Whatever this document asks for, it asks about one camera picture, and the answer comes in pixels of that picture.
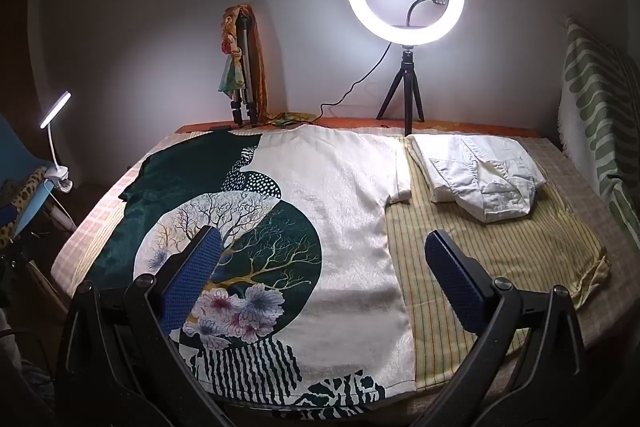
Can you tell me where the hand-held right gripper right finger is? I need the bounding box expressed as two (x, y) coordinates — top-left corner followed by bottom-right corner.
(410, 229), (592, 427)

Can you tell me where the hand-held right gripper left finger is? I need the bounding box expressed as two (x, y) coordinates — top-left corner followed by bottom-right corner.
(54, 226), (237, 427)

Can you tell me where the green and white printed t-shirt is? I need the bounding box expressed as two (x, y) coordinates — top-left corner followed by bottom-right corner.
(90, 127), (418, 408)

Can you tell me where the yellow striped cloth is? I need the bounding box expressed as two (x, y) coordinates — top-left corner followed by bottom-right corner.
(385, 142), (612, 393)

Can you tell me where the white folded shirt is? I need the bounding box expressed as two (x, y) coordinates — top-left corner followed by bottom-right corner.
(407, 134), (546, 223)

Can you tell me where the plaid bed sheet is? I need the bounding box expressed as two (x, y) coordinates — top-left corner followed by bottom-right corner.
(50, 122), (640, 388)

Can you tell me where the leopard print cloth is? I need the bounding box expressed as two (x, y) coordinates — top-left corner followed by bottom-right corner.
(0, 167), (48, 248)

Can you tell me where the orange leaf-print sheet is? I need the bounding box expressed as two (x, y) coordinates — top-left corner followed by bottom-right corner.
(175, 112), (543, 140)

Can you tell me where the folded tripod with colourful cloth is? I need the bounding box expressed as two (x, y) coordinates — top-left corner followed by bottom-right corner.
(216, 2), (271, 122)

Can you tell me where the white clip desk lamp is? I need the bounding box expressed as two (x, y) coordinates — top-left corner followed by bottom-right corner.
(39, 91), (73, 195)

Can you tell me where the green wavy-pattern blanket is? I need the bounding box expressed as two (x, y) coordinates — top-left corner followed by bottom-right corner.
(557, 19), (640, 248)

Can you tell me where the black gooseneck phone holder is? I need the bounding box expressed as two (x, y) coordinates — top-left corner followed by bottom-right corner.
(402, 0), (451, 28)

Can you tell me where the black ring light cable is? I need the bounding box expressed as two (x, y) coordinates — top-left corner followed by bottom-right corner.
(272, 44), (391, 128)

